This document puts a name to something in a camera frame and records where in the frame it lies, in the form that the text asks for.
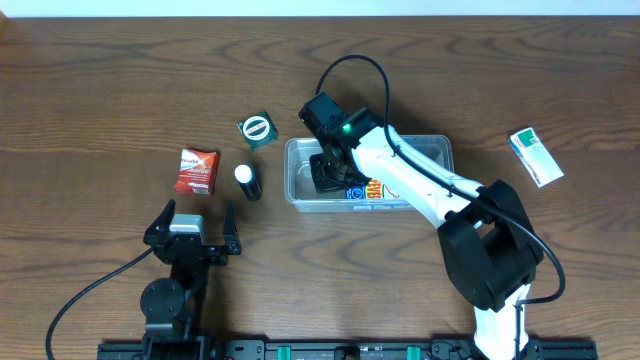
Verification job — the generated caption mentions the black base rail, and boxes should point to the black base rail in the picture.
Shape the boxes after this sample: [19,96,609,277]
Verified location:
[97,337,600,360]

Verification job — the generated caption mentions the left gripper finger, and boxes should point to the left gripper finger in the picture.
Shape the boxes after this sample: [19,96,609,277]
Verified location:
[151,199,174,234]
[222,203,237,246]

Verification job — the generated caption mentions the red orange medicine box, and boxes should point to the red orange medicine box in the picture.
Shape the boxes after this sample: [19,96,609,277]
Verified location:
[174,149,220,196]

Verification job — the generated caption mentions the black bottle white cap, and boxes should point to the black bottle white cap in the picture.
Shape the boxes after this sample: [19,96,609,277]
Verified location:
[234,164,262,201]

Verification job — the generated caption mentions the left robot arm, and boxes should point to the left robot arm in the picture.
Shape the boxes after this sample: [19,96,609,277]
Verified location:
[140,200,242,360]

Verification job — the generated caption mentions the clear plastic container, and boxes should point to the clear plastic container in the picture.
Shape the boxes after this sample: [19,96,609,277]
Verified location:
[284,135,454,213]

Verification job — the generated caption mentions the white green medicine packet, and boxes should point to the white green medicine packet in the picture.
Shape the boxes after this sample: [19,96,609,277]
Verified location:
[508,127,564,188]

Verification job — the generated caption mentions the green square box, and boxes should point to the green square box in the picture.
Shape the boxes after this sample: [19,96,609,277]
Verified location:
[237,112,278,151]

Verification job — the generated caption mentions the blue white drink mix box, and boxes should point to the blue white drink mix box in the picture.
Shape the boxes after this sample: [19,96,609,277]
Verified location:
[345,179,401,200]

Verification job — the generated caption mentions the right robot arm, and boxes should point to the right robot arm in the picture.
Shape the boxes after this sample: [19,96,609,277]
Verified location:
[299,92,544,359]

